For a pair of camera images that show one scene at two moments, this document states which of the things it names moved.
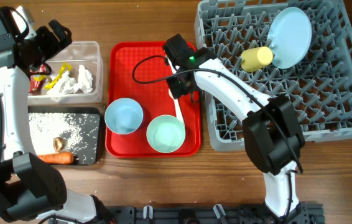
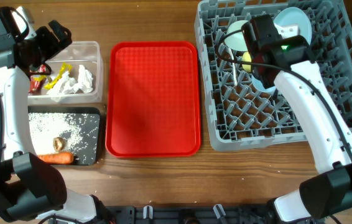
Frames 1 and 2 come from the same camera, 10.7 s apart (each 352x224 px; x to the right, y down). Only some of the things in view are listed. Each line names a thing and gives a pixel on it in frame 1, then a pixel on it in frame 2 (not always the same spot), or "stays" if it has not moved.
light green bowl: x=166 y=133 → x=236 y=41
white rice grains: x=79 y=131 stays
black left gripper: x=50 y=38 stays
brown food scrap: x=58 y=144 stays
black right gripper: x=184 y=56 → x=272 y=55
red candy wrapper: x=37 y=81 stays
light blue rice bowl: x=124 y=116 → x=259 y=86
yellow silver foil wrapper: x=64 y=68 stays
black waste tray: x=79 y=127 stays
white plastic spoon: x=175 y=101 → x=234 y=68
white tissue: x=66 y=85 stays
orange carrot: x=65 y=158 stays
